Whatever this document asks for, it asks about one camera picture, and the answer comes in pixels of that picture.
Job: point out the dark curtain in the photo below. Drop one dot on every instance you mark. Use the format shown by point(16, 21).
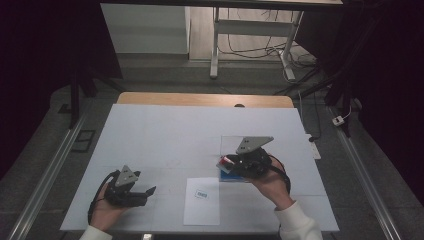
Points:
point(40, 60)
point(390, 83)

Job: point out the small dark knob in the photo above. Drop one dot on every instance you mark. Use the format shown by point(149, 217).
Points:
point(239, 105)

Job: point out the person's right hand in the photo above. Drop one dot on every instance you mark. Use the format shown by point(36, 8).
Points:
point(273, 188)

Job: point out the white metal desk frame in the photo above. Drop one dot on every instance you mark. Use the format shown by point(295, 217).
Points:
point(253, 27)

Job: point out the white cabinet panel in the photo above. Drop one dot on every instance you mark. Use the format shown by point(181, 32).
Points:
point(146, 28)

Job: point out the large white table cover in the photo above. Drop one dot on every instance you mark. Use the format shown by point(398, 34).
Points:
point(160, 140)

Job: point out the black floor frame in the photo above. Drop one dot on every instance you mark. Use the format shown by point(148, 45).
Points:
point(83, 140)

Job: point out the white paper sheet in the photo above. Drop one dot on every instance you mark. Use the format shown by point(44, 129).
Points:
point(201, 210)

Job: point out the white plug adapter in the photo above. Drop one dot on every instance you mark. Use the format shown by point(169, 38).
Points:
point(338, 120)

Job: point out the metal floor rail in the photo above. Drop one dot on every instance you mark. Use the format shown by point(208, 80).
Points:
point(365, 186)
point(46, 176)

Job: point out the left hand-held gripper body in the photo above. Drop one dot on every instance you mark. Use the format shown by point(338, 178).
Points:
point(123, 197)

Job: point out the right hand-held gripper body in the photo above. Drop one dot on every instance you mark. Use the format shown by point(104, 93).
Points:
point(251, 165)

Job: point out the black stand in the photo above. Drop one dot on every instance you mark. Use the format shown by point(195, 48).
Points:
point(75, 96)
point(336, 93)

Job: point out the person's left hand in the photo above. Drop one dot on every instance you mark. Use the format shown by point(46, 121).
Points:
point(103, 215)

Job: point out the wooden table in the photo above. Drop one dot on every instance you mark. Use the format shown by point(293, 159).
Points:
point(200, 99)

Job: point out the white power strip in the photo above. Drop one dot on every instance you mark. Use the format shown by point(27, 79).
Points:
point(315, 150)

